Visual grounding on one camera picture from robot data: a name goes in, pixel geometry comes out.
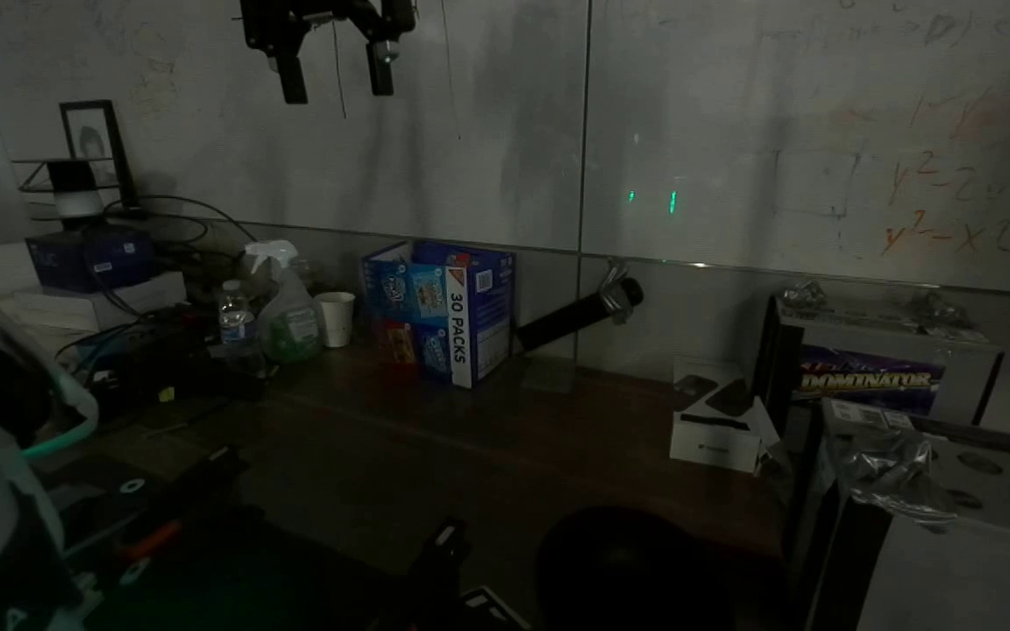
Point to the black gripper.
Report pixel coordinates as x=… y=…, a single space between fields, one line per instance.
x=329 y=19

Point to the blue snack pack box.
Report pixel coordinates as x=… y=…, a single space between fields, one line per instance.
x=474 y=317

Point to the small white cardboard box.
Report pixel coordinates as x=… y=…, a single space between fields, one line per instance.
x=721 y=426

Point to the box with Dominator print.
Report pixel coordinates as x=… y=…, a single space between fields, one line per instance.
x=877 y=369

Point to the large silver box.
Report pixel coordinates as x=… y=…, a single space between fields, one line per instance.
x=948 y=537

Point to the green spray bottle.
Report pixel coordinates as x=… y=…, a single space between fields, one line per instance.
x=282 y=310

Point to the white paper cup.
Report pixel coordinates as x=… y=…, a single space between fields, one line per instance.
x=338 y=317

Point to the clear plastic water bottle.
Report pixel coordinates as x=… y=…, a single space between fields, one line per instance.
x=236 y=319

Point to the blue device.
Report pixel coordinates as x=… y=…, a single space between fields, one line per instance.
x=88 y=262

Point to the black flashlight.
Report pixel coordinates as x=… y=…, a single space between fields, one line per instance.
x=577 y=312

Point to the black clamp device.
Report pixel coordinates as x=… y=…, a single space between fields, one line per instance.
x=167 y=478

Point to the whiteboard with writing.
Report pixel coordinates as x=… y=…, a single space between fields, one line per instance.
x=820 y=116

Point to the black tripod device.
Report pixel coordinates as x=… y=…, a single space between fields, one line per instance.
x=448 y=582

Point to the crumpled clear plastic wrap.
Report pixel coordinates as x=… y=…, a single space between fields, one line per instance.
x=877 y=457

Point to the black picture frame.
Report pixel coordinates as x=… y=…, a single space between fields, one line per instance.
x=95 y=144

